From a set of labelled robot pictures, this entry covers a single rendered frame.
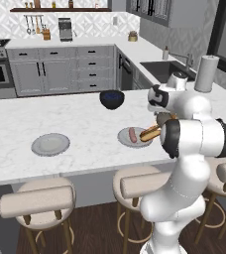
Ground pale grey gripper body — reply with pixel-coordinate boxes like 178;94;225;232
155;111;178;128

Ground brown hot dog bun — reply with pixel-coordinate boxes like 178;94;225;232
139;122;162;143

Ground pink sausage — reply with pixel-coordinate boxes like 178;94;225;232
128;127;139;144

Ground grey plate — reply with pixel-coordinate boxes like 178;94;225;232
117;126;155;149
31;132;71;158

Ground dark blue bowl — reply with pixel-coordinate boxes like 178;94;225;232
98;89;126;111

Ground dark kitchen sink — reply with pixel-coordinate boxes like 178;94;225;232
139;60;197;84

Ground dark dishwasher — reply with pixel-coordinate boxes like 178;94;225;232
116;50;135;92

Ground white paper towel roll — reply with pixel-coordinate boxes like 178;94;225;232
193;55;220;94

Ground silver tap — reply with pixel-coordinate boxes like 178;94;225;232
169;51;195;72

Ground pale soap bottle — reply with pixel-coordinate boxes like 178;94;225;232
162;45;170;62

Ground beige cushioned bar stool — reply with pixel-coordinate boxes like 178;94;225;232
193;155;226;241
112;165;172;254
0;177;77;254

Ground tan jar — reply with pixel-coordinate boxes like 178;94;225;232
127;30;140;43

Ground grey base cupboard run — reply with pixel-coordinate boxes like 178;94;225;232
5;45;116;98

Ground silver coffee machine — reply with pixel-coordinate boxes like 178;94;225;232
57;17;74;44

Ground brown knife block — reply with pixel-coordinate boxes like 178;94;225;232
42;28;52;42

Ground grey glass-front wall cupboards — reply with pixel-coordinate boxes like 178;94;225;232
125;0;172;28

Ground dark wooden wall shelf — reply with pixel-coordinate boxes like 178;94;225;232
9;7;113;14

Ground rail with hanging tools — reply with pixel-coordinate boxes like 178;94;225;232
23;14;46;36

